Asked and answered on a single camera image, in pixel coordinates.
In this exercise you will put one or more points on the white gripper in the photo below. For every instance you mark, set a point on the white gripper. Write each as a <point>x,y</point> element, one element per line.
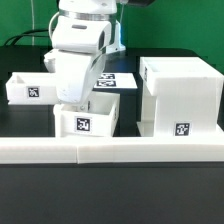
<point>76,73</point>

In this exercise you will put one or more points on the white front drawer tray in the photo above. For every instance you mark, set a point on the white front drawer tray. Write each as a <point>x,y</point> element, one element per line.
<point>97,117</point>

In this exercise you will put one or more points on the white drawer tray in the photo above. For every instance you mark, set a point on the white drawer tray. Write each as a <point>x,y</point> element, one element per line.
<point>97,117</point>
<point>31,88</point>

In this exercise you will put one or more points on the white drawer cabinet box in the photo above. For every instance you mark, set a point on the white drawer cabinet box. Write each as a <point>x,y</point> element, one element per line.
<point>180,96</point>

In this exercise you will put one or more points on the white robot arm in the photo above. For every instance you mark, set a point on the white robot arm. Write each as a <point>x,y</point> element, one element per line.
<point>84,29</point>

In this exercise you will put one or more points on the white rear drawer tray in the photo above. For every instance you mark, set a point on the white rear drawer tray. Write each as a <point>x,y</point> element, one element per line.
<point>31,88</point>

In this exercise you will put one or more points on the white L-shaped fence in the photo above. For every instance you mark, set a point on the white L-shaped fence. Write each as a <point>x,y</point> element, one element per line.
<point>88,150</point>

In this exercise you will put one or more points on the white marker base plate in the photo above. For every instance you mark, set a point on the white marker base plate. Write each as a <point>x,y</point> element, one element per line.
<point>116,80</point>

